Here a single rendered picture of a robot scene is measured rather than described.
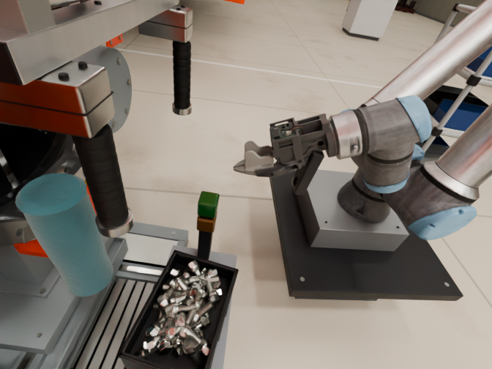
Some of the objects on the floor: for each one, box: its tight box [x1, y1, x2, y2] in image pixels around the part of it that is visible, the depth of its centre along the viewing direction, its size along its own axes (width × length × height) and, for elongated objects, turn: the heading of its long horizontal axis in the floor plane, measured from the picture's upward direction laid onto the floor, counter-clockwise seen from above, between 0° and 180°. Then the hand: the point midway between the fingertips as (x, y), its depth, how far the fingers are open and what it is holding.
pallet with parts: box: [395, 0, 417, 14], centre depth 1217 cm, size 90×130×47 cm
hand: (240, 169), depth 59 cm, fingers closed
